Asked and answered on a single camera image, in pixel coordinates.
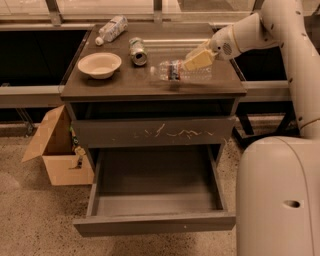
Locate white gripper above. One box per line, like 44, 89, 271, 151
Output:
183, 26, 241, 71

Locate clear plastic water bottle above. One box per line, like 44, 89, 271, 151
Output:
150, 60, 212, 83

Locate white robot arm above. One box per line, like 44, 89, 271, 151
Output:
182, 0, 320, 139

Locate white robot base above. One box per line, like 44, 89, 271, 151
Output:
236, 137, 320, 256

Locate closed scratched grey drawer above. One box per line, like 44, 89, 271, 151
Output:
72, 117, 235, 148

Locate grey drawer cabinet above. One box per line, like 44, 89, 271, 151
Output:
61, 23, 246, 163

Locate labelled water bottle at back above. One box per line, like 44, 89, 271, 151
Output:
95, 15, 128, 46

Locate open grey lower drawer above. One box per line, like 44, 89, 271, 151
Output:
74, 145, 236, 237

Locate green aluminium drink can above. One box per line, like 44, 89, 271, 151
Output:
129, 37, 147, 66

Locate black table stand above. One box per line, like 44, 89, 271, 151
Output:
232, 113, 300, 149

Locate beige paper bowl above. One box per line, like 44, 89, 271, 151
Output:
77, 52, 122, 79

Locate items in cardboard box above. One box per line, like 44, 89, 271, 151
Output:
69, 126, 86, 169

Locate open cardboard box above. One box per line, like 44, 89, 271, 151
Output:
22, 105, 94, 186

